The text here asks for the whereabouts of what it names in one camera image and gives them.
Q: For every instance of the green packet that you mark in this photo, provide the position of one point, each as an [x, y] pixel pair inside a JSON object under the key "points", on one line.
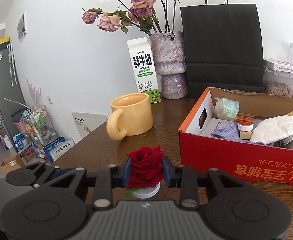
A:
{"points": [[226, 107]]}

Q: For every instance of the folded clear umbrella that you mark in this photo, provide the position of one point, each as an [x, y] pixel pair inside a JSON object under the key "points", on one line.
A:
{"points": [[12, 65]]}

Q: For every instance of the clear seed container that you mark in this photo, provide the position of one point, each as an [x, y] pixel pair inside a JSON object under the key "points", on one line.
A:
{"points": [[280, 87]]}

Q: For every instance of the wall picture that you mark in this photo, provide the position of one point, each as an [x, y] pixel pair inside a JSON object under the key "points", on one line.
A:
{"points": [[22, 26]]}

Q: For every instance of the pink bin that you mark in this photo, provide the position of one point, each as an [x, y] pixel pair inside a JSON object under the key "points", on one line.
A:
{"points": [[21, 125]]}

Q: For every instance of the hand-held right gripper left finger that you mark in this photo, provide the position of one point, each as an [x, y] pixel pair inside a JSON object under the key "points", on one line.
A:
{"points": [[127, 172]]}

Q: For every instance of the white wall outlet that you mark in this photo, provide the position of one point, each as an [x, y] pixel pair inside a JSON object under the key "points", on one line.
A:
{"points": [[50, 98]]}

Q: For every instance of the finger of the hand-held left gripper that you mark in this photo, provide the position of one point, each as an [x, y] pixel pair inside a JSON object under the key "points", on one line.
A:
{"points": [[61, 173]]}

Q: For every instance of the small brown cardboard box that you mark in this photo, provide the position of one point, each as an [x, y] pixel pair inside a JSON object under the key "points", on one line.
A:
{"points": [[11, 163]]}

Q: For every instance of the blue pet food bag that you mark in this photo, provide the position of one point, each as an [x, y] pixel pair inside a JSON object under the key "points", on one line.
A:
{"points": [[59, 150]]}

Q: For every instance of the grey ribbed lid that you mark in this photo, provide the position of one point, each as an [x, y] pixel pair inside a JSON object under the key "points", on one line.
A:
{"points": [[290, 140]]}

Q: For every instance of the purple stone vase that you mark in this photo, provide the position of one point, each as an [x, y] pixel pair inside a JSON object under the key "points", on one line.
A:
{"points": [[169, 60]]}

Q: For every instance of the dried rose bouquet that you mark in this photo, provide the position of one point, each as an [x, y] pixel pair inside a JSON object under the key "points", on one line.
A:
{"points": [[139, 0]]}

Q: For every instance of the black paper bag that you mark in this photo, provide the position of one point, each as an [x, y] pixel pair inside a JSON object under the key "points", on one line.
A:
{"points": [[221, 50]]}

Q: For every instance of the flat white box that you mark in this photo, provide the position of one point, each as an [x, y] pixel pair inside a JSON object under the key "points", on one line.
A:
{"points": [[281, 65]]}

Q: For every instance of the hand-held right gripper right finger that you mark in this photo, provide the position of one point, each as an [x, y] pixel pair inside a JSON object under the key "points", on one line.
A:
{"points": [[167, 172]]}

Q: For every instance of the purple knit pouch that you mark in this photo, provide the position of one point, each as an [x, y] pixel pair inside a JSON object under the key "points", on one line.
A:
{"points": [[226, 132]]}

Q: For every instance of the small white-capped jar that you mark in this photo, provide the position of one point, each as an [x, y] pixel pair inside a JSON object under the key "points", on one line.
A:
{"points": [[245, 131]]}

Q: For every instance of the orange dried flower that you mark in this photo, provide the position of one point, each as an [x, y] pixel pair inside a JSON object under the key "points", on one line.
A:
{"points": [[245, 120]]}

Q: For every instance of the white cloth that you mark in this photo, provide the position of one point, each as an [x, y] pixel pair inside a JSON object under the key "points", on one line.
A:
{"points": [[276, 128]]}

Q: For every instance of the white board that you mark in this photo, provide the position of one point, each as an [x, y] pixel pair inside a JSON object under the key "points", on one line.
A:
{"points": [[89, 125]]}

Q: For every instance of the dark refrigerator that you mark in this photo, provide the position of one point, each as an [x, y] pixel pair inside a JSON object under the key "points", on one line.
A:
{"points": [[4, 92]]}

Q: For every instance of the white green milk carton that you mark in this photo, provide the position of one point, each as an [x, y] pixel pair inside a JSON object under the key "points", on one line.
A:
{"points": [[144, 67]]}

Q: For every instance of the red rose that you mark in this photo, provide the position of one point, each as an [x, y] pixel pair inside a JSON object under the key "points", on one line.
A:
{"points": [[145, 165]]}

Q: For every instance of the red cardboard box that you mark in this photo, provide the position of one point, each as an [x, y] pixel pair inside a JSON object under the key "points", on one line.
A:
{"points": [[224, 160]]}

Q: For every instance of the yellow mug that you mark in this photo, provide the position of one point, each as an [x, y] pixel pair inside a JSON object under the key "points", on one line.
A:
{"points": [[134, 115]]}

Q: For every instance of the blue printed box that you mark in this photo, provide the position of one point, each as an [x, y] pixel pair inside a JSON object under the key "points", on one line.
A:
{"points": [[20, 143]]}

